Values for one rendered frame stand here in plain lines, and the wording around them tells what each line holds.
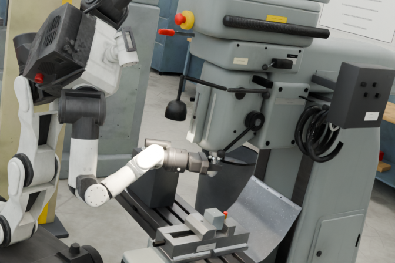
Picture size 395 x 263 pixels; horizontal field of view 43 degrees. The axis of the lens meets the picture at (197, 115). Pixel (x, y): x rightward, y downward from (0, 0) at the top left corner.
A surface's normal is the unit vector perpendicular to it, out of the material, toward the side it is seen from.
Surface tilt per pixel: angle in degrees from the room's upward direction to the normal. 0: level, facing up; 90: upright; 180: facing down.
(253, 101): 90
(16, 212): 90
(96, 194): 75
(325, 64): 90
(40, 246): 0
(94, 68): 58
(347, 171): 89
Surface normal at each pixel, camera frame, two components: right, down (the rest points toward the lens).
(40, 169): 0.78, 0.16
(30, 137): -0.62, 0.10
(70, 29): 0.75, -0.23
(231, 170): 0.01, 0.34
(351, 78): -0.82, 0.00
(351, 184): 0.55, 0.30
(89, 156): 0.54, 0.07
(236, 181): 0.23, 0.37
